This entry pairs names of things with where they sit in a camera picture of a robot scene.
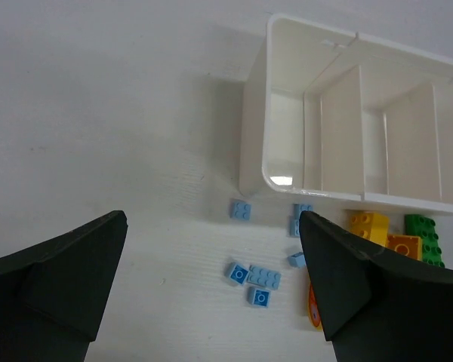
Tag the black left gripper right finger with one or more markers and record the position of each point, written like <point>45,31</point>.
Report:
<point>375,304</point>

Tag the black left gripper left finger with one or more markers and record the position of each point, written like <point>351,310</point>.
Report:
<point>53,294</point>

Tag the orange printed lego piece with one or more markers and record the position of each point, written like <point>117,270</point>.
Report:
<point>312,309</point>

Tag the orange upturned lego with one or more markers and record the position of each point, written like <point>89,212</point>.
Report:
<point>406,245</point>

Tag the yellow lego brick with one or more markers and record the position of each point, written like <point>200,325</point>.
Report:
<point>370,226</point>

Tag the light blue small lego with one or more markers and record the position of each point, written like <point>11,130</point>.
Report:
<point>297,260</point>

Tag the green long lego plate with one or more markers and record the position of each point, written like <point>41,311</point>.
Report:
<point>425,228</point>

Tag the blue upturned lego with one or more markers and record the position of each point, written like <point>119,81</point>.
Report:
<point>236,273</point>
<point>258,297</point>

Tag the light blue lego below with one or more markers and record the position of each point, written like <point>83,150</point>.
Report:
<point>294,227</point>

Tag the light blue long lego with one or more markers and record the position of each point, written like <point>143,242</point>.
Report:
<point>264,277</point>

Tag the light blue square lego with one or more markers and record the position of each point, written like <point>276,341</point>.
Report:
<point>240,210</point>

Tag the white divided plastic bin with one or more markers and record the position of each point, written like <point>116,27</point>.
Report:
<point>348,119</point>

